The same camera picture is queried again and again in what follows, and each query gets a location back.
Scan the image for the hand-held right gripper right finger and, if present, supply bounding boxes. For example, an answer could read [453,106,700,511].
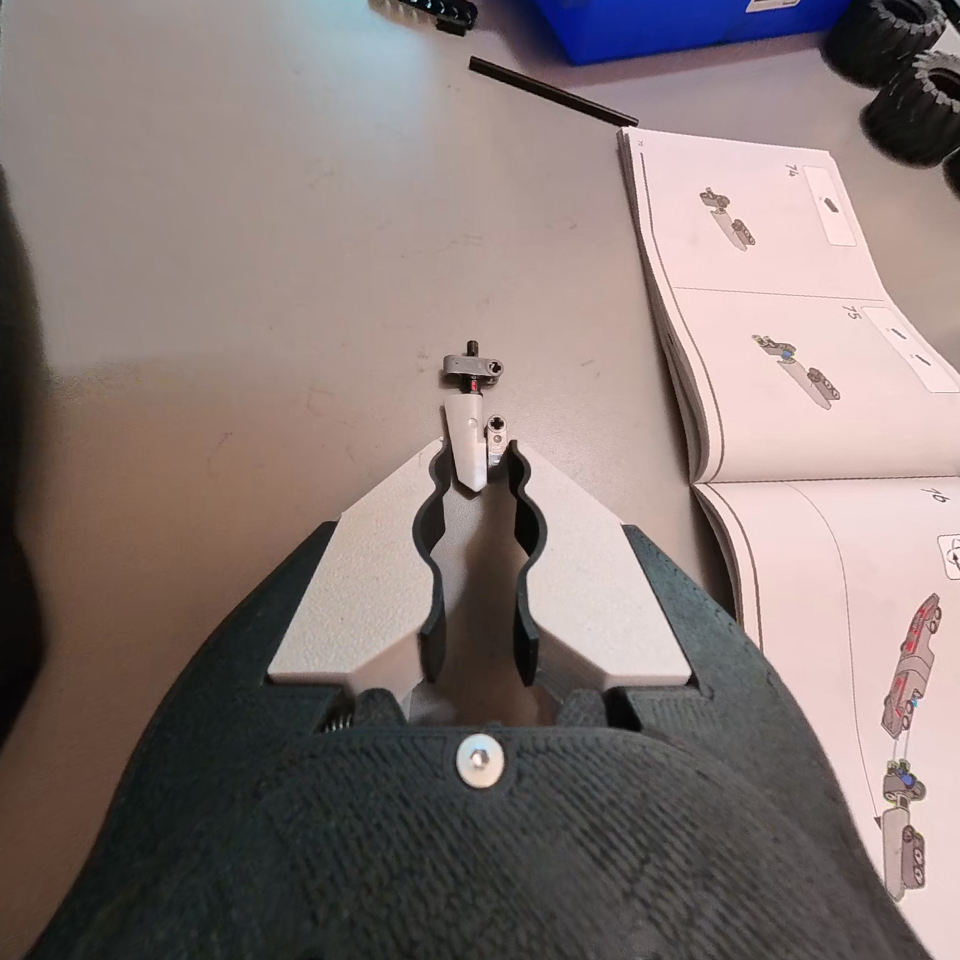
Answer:
[508,441,693,687]

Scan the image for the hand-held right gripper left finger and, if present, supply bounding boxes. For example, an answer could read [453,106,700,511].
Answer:
[266,440,451,685]

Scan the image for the grey brick assembly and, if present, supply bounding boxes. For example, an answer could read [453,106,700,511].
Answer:
[441,339,515,494]

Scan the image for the person's dark clothing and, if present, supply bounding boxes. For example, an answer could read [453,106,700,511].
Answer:
[0,165,48,751]

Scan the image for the open instruction booklet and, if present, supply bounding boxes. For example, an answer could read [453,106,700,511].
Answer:
[615,126,960,931]

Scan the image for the long black axle rod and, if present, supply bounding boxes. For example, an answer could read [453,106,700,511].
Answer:
[468,55,640,127]

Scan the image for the blue box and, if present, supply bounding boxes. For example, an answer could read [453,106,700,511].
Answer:
[531,0,852,67]

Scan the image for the black rubber tire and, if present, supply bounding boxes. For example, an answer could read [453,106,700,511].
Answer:
[823,0,950,88]
[861,48,960,168]

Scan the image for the black brick part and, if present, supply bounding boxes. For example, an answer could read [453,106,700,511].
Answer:
[367,0,481,36]

